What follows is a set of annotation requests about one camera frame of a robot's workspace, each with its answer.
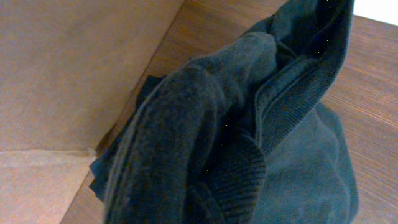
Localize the black Nike t-shirt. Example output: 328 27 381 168
104 1 359 223

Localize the folded dark navy clothes stack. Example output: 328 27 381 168
89 75 166 202

